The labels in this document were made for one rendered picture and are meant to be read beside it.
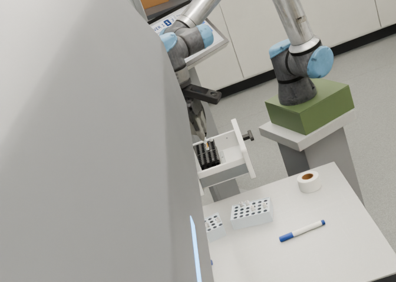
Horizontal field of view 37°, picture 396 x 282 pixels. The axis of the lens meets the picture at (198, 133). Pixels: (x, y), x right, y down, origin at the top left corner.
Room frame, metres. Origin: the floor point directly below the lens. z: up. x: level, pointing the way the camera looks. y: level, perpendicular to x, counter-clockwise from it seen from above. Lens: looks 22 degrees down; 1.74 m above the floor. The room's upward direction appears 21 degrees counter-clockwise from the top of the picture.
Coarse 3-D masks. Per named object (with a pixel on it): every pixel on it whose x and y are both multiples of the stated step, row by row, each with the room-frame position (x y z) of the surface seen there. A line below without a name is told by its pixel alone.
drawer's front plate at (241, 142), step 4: (232, 120) 2.02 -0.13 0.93; (236, 124) 1.97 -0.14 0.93; (236, 128) 1.94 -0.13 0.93; (236, 132) 1.90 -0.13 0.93; (236, 136) 1.87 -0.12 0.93; (240, 136) 1.86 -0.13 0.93; (240, 140) 1.82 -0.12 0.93; (240, 144) 1.80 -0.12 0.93; (244, 144) 1.79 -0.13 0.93; (240, 148) 1.77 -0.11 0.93; (244, 148) 1.76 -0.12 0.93; (244, 152) 1.74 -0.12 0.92; (244, 156) 1.74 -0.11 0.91; (248, 156) 1.74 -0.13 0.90; (248, 160) 1.74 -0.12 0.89; (248, 164) 1.74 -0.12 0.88; (248, 168) 1.75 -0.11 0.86; (252, 168) 1.74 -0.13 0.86; (252, 172) 1.74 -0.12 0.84; (252, 176) 1.74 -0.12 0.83
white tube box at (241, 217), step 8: (256, 200) 1.64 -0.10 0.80; (264, 200) 1.63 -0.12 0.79; (232, 208) 1.65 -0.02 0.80; (240, 208) 1.64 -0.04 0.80; (248, 208) 1.63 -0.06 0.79; (256, 208) 1.60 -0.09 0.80; (272, 208) 1.62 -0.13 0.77; (232, 216) 1.61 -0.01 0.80; (240, 216) 1.60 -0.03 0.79; (248, 216) 1.57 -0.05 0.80; (256, 216) 1.57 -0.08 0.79; (264, 216) 1.56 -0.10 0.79; (272, 216) 1.58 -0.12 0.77; (232, 224) 1.59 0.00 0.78; (240, 224) 1.58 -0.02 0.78; (248, 224) 1.57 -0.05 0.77; (256, 224) 1.57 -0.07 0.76
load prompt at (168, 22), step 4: (172, 16) 3.01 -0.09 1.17; (164, 20) 2.98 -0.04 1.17; (168, 20) 2.99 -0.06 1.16; (172, 20) 2.99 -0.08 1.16; (156, 24) 2.95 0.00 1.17; (160, 24) 2.96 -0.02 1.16; (164, 24) 2.96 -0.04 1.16; (168, 24) 2.97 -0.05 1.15; (156, 28) 2.93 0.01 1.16; (160, 28) 2.94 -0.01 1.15; (156, 32) 2.91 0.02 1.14
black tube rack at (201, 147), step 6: (198, 150) 1.94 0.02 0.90; (204, 150) 1.91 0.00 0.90; (210, 150) 1.90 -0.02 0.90; (198, 156) 1.89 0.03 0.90; (204, 156) 1.87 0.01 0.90; (210, 156) 1.85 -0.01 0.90; (204, 162) 1.82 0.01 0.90; (210, 162) 1.81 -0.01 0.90; (216, 162) 1.85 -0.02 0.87; (204, 168) 1.84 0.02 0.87
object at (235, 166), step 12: (228, 132) 2.01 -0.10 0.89; (216, 144) 2.01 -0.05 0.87; (228, 144) 2.01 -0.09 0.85; (228, 156) 1.94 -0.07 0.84; (240, 156) 1.90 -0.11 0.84; (216, 168) 1.77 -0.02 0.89; (228, 168) 1.77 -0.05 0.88; (240, 168) 1.76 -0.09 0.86; (216, 180) 1.77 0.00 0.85; (228, 180) 1.77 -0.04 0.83
